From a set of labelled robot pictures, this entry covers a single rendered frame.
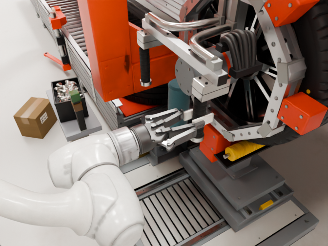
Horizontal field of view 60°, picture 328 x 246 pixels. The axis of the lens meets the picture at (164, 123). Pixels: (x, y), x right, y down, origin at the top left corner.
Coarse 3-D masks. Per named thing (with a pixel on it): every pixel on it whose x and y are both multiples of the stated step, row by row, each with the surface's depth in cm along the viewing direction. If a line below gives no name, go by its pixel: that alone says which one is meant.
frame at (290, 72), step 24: (192, 0) 101; (264, 0) 73; (264, 24) 75; (288, 24) 75; (288, 48) 76; (288, 72) 73; (192, 96) 122; (288, 96) 81; (216, 120) 112; (264, 120) 87
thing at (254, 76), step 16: (208, 16) 111; (256, 16) 90; (256, 32) 92; (272, 64) 92; (240, 80) 110; (256, 80) 100; (224, 96) 122; (240, 96) 124; (256, 96) 125; (240, 112) 116; (256, 112) 107
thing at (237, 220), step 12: (180, 156) 161; (192, 168) 151; (204, 180) 148; (204, 192) 148; (216, 192) 143; (276, 192) 139; (288, 192) 143; (216, 204) 140; (228, 204) 138; (252, 204) 138; (264, 204) 134; (276, 204) 138; (228, 216) 133; (240, 216) 133; (252, 216) 131; (240, 228) 132
